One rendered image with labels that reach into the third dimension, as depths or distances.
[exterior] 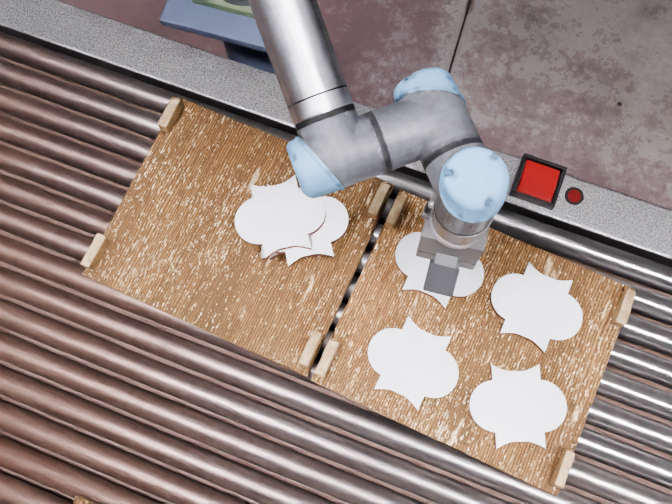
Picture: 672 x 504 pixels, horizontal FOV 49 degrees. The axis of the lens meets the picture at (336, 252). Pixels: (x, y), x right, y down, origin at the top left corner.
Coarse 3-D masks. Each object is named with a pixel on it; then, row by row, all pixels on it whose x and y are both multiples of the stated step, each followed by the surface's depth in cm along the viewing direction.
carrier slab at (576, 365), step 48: (384, 240) 122; (384, 288) 120; (480, 288) 119; (576, 288) 119; (624, 288) 118; (336, 336) 118; (480, 336) 117; (576, 336) 117; (336, 384) 116; (576, 384) 115; (432, 432) 114; (480, 432) 113; (576, 432) 113; (528, 480) 111
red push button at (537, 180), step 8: (528, 160) 125; (528, 168) 125; (536, 168) 125; (544, 168) 125; (552, 168) 125; (528, 176) 125; (536, 176) 124; (544, 176) 124; (552, 176) 124; (520, 184) 124; (528, 184) 124; (536, 184) 124; (544, 184) 124; (552, 184) 124; (528, 192) 124; (536, 192) 124; (544, 192) 124; (552, 192) 124; (544, 200) 124
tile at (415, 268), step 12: (408, 240) 120; (396, 252) 120; (408, 252) 120; (396, 264) 120; (408, 264) 119; (420, 264) 119; (480, 264) 119; (408, 276) 119; (420, 276) 119; (468, 276) 118; (480, 276) 118; (408, 288) 118; (420, 288) 118; (456, 288) 118; (468, 288) 118; (444, 300) 118
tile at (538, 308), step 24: (528, 264) 119; (504, 288) 118; (528, 288) 118; (552, 288) 118; (504, 312) 117; (528, 312) 117; (552, 312) 117; (576, 312) 116; (528, 336) 116; (552, 336) 116
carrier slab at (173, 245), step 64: (192, 128) 128; (128, 192) 125; (192, 192) 125; (128, 256) 122; (192, 256) 122; (256, 256) 122; (320, 256) 121; (192, 320) 119; (256, 320) 119; (320, 320) 119
